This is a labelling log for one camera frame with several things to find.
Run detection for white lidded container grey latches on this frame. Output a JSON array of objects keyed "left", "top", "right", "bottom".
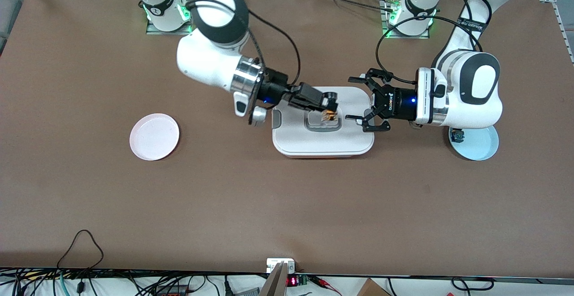
[{"left": 271, "top": 86, "right": 375, "bottom": 159}]

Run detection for light blue round plate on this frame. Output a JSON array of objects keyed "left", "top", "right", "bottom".
[{"left": 449, "top": 126, "right": 500, "bottom": 161}]

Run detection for pink round plate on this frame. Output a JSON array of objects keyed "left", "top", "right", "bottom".
[{"left": 129, "top": 113, "right": 180, "bottom": 161}]

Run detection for brown cardboard box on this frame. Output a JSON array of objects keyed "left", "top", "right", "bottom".
[{"left": 357, "top": 278, "right": 391, "bottom": 296}]

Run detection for small white box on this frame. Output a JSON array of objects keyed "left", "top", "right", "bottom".
[{"left": 266, "top": 258, "right": 296, "bottom": 273}]

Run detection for red clip leads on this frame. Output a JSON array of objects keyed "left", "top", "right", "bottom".
[{"left": 309, "top": 274, "right": 341, "bottom": 296}]

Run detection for perforated metal strip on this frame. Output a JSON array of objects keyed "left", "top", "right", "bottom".
[{"left": 555, "top": 2, "right": 574, "bottom": 63}]

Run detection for grey metal bar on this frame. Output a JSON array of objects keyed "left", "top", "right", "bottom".
[{"left": 258, "top": 261, "right": 288, "bottom": 296}]

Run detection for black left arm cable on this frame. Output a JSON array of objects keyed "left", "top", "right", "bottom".
[{"left": 376, "top": 0, "right": 493, "bottom": 85}]

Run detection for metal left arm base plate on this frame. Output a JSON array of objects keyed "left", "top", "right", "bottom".
[{"left": 381, "top": 0, "right": 431, "bottom": 39}]

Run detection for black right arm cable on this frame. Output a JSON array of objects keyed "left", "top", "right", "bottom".
[{"left": 185, "top": 0, "right": 301, "bottom": 88}]

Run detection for black cable to arm base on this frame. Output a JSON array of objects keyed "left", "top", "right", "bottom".
[{"left": 309, "top": 0, "right": 395, "bottom": 12}]

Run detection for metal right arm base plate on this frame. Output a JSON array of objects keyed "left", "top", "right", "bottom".
[{"left": 146, "top": 20, "right": 191, "bottom": 35}]

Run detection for black coiled cable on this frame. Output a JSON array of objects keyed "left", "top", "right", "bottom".
[{"left": 451, "top": 277, "right": 495, "bottom": 291}]

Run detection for thin black looped cable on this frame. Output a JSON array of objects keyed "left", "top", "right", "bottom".
[{"left": 56, "top": 230, "right": 104, "bottom": 270}]

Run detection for black cable with ferrite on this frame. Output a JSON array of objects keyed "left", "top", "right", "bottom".
[{"left": 74, "top": 269, "right": 88, "bottom": 296}]

